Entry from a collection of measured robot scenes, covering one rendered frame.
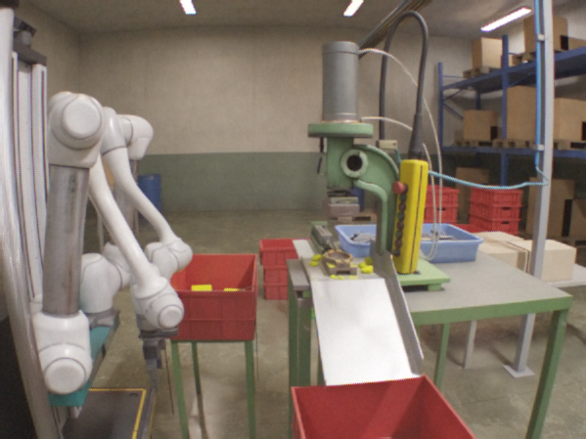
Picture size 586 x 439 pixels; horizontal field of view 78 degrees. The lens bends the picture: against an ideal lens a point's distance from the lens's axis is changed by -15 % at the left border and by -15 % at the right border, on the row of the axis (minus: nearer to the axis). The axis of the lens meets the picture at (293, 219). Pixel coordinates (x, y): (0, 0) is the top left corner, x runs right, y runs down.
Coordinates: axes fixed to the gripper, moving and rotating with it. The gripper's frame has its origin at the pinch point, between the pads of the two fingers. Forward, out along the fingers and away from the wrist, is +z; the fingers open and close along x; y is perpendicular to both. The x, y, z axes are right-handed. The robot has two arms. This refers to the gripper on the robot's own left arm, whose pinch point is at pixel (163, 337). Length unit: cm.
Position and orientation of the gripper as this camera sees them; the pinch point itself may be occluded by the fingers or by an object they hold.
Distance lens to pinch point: 174.8
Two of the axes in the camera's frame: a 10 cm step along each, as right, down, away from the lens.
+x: -1.9, -1.6, 9.7
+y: 9.8, -0.3, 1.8
